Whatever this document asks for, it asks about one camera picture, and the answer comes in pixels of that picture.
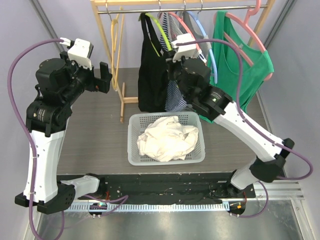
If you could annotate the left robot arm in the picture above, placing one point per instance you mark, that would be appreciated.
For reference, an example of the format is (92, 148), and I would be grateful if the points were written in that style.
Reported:
(60, 83)

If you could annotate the pink hanger under green top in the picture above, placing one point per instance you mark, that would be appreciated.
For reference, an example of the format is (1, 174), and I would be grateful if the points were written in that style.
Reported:
(245, 34)

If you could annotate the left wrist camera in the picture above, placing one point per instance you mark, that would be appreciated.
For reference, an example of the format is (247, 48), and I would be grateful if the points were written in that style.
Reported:
(81, 52)

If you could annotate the grey tank top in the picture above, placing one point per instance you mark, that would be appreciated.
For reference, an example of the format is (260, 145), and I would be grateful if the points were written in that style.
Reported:
(198, 30)

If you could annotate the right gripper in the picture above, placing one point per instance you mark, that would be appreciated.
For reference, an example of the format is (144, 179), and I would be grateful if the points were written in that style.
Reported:
(170, 64)

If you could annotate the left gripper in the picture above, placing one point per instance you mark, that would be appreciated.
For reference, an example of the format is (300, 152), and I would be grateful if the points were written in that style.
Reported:
(101, 84)

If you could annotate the blue white striped tank top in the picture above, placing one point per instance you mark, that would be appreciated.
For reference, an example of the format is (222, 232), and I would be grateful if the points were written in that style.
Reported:
(174, 101)

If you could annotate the black tank top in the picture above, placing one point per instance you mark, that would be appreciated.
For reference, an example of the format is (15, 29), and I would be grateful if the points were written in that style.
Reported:
(153, 74)

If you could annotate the yellow plastic hanger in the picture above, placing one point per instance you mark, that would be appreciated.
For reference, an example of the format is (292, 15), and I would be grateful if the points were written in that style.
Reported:
(116, 31)

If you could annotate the pink hanger under striped top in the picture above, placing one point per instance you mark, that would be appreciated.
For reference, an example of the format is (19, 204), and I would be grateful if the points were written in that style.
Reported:
(176, 27)

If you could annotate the blue plastic hanger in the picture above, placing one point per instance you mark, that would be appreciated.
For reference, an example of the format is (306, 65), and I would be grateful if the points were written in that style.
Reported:
(211, 63)

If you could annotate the lime green hanger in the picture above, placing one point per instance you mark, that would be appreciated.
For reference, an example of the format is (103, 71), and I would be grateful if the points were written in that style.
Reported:
(156, 21)

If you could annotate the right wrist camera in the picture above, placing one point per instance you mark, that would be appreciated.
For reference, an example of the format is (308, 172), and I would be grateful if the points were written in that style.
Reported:
(187, 51)

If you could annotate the wooden clothes rack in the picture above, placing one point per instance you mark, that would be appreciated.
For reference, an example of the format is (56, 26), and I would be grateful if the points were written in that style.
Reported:
(102, 7)

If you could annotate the white plastic laundry basket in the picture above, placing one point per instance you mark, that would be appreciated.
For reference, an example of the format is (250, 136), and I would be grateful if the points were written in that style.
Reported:
(138, 123)

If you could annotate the green tank top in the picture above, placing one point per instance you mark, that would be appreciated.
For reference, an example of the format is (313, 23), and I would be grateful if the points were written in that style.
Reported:
(227, 63)

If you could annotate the white slotted cable duct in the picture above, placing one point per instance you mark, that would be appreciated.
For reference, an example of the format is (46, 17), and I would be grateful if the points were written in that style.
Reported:
(95, 207)

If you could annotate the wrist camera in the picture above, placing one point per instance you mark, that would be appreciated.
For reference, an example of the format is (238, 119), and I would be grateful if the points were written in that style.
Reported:
(81, 52)
(187, 51)

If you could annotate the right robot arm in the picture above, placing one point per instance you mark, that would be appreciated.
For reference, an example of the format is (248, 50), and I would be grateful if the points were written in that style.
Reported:
(192, 77)

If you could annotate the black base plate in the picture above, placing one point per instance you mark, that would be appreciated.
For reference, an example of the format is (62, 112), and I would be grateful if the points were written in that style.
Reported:
(171, 188)

